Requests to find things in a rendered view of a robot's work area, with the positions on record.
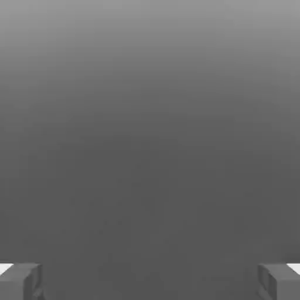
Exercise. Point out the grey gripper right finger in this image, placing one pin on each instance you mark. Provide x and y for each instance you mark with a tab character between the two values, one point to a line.
281	282

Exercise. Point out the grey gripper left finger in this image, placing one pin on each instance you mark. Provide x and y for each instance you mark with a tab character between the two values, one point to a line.
18	281

